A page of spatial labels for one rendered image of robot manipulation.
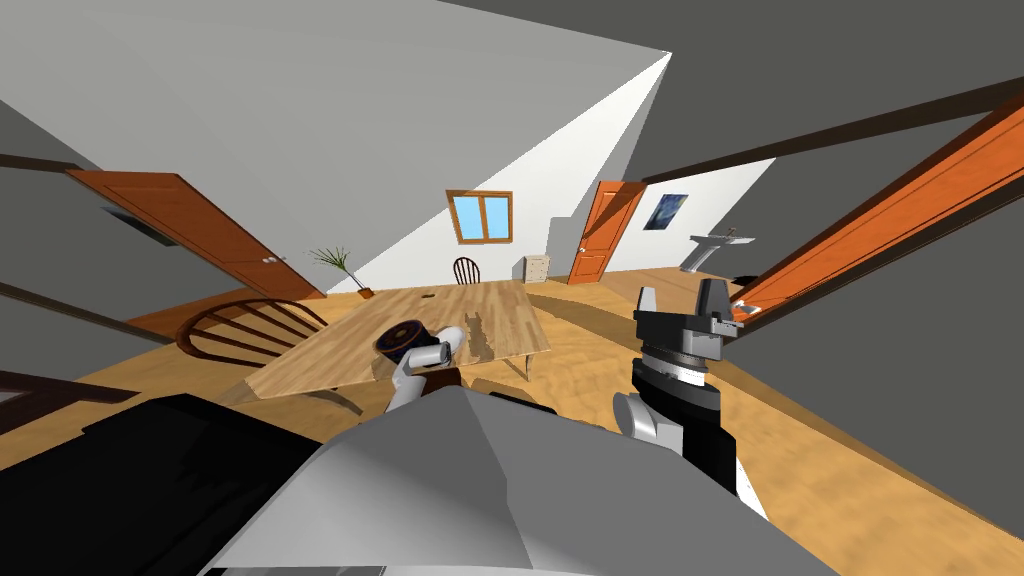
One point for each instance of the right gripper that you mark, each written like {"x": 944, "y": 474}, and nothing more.
{"x": 680, "y": 332}

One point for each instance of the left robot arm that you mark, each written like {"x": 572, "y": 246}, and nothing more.
{"x": 428, "y": 353}

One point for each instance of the blue night sky picture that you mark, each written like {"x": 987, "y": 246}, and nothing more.
{"x": 666, "y": 212}

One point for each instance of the orange door with silver knob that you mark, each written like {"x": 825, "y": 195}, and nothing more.
{"x": 602, "y": 232}

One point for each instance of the small beige dresser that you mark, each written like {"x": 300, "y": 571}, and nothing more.
{"x": 537, "y": 269}

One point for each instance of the small dark wooden chair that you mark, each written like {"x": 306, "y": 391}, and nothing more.
{"x": 466, "y": 272}

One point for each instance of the wooden framed window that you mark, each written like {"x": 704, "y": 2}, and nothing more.
{"x": 481, "y": 217}

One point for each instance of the orange door with dark edge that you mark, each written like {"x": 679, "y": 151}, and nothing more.
{"x": 904, "y": 216}

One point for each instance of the dark round bowl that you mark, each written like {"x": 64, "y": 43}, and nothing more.
{"x": 398, "y": 336}

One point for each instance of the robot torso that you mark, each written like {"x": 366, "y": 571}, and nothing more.
{"x": 448, "y": 496}

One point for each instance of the light wooden table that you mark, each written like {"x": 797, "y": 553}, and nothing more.
{"x": 352, "y": 352}

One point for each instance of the green potted plant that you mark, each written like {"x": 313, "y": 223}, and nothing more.
{"x": 340, "y": 262}

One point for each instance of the dark wooden spindle chair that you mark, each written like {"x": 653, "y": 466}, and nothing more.
{"x": 240, "y": 328}

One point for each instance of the brown door with silver knob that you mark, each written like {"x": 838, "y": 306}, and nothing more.
{"x": 200, "y": 224}

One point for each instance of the dark framed wall picture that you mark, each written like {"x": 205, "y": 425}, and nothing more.
{"x": 140, "y": 226}

